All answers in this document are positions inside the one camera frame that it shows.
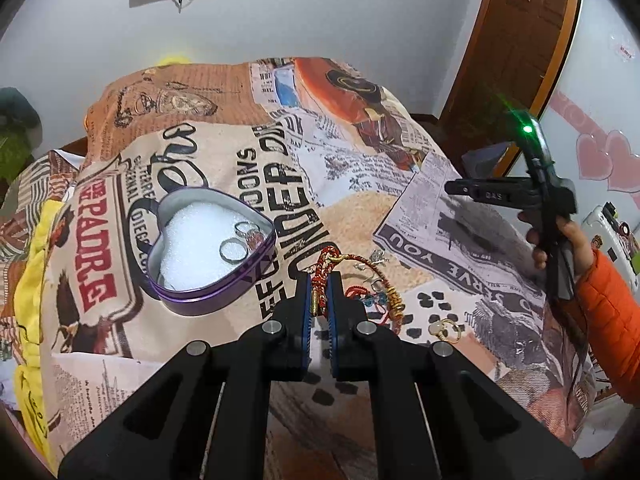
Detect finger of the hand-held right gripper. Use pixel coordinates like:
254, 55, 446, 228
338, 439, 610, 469
444, 176, 538, 207

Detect grey box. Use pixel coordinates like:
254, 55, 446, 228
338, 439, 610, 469
460, 142, 512, 177

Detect green plush item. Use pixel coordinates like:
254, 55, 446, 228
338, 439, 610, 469
0, 87, 44, 187

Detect person's right forearm orange sleeve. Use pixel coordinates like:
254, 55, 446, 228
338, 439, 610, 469
571, 249, 640, 407

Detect person's right hand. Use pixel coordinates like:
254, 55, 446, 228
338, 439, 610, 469
517, 211, 598, 280

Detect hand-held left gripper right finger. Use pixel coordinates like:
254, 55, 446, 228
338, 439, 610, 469
326, 272, 586, 480

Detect gold cord beaded bracelet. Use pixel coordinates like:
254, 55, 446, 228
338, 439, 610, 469
344, 256, 407, 312

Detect yellow cloth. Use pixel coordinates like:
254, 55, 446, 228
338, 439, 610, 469
11, 199, 68, 463

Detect purple heart-shaped tin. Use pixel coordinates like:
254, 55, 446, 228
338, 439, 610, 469
146, 187, 277, 317

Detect white case with stickers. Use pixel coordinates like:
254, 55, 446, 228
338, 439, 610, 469
581, 202, 640, 277

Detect gold ring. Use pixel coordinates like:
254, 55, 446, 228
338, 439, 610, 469
429, 319, 464, 344

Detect brown wooden door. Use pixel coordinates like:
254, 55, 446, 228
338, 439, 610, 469
439, 0, 584, 177

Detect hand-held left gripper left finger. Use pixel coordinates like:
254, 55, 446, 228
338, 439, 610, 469
57, 274, 315, 480

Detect red string bracelet blue beads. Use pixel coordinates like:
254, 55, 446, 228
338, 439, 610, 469
344, 284, 402, 337

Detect pink heart wall stickers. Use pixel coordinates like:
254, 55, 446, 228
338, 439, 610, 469
574, 129, 630, 194

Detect newspaper print blanket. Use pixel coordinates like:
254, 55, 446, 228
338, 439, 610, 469
0, 56, 603, 480

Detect red gold braided bracelet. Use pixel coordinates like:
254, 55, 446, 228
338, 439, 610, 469
306, 247, 347, 317

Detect large silver ring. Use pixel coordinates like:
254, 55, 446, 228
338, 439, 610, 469
219, 239, 245, 263

